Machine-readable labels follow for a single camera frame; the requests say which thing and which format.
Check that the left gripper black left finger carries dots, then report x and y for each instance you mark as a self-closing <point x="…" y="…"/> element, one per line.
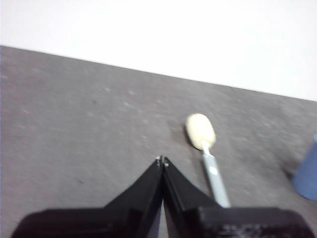
<point x="133" y="205"/>

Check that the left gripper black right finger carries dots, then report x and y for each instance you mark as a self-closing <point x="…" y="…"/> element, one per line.
<point x="188" y="205"/>

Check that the blue ribbed plastic cup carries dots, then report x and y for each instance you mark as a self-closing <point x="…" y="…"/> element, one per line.
<point x="308" y="173"/>

